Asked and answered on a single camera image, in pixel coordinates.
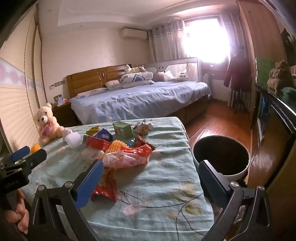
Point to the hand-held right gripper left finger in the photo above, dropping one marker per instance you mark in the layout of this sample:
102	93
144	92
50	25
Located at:
89	183

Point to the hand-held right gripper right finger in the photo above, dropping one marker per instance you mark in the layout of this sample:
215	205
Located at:
211	178

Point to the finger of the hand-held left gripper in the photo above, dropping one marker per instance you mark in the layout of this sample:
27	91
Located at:
37	155
20	153

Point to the red yellow snack wrapper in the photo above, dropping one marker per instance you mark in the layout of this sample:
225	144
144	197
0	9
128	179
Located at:
106	187

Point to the black round waste bin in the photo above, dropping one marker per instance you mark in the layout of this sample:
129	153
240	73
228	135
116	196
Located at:
222	157

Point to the white tissue packet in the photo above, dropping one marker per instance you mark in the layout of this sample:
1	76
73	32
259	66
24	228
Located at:
91	154

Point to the red cardboard box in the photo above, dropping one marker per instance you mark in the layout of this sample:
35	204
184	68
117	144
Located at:
97	143

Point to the blue plastic bag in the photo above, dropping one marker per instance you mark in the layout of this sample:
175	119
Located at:
104	134

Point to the orange red plastic bag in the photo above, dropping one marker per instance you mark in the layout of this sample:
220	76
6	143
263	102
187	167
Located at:
136	154

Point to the green carton box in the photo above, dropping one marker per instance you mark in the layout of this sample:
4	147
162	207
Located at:
122	129

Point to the dark red foil wrapper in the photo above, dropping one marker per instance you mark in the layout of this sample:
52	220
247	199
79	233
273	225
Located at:
143	143

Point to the printed paper wrapper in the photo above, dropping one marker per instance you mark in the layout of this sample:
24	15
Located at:
142	127

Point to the person's left hand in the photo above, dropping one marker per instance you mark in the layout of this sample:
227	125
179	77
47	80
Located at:
20	220

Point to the small orange toy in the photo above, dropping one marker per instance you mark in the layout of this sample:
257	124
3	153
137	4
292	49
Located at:
35	147

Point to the cream teddy bear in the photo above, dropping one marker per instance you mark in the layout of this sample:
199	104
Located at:
45	120

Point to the bubble wrap mailer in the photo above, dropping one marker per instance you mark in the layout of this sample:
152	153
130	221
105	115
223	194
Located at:
240	215

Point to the wooden nightstand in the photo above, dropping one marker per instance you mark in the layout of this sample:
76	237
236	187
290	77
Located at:
64	115

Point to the cream sliding closet doors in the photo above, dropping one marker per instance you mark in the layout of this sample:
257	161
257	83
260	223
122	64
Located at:
16	104

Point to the teal floral bedsheet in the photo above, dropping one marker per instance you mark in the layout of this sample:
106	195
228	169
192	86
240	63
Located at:
161	166

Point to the blue print pillow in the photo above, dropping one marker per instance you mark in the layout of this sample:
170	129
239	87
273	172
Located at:
90	92

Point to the clothes rack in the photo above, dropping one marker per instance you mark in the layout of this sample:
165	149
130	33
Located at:
239	99

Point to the black glossy cabinet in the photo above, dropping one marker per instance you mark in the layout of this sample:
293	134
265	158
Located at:
277	115

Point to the wooden headboard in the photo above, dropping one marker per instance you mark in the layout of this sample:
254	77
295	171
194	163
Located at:
87	78

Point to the bed with blue sheet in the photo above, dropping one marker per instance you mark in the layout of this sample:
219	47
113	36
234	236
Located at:
143	97

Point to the pink pillow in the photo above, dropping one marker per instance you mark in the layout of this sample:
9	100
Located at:
113	83

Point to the grey window shelf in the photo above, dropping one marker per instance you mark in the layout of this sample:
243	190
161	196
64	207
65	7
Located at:
212	68

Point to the dark red coat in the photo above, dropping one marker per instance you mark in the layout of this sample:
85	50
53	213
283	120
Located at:
238	69

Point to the pink plush toy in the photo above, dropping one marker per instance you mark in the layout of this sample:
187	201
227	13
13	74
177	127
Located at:
164	75

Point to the folded panda print quilt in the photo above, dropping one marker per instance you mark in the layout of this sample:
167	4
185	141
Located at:
136	77

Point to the green cloth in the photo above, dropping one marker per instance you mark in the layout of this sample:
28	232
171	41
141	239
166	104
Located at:
289	92

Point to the white plush toy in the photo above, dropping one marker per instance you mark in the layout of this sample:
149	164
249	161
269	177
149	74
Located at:
127	68

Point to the stack of green boxes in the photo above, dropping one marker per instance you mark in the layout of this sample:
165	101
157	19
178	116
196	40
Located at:
263	69

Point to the brown plush toy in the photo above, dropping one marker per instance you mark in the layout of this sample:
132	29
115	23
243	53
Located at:
279	76

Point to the yellow plush toy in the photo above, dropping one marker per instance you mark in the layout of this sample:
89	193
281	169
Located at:
138	68

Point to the bright window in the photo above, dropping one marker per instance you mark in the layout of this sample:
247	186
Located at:
203	39

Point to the grey patterned curtain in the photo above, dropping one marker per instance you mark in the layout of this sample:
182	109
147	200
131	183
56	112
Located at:
229	32
165	41

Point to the tall wooden wardrobe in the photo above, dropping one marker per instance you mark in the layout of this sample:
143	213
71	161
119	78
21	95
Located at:
261	34

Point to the dark framed picture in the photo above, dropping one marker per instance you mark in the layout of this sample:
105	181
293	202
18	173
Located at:
289	44

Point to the white air conditioner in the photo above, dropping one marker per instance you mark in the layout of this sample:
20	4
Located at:
134	33

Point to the photo frame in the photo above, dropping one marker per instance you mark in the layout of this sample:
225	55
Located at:
58	100

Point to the wall switch panel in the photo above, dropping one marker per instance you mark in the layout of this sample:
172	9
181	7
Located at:
56	84

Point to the grey mesh bed rail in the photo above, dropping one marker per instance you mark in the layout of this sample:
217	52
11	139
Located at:
192	61

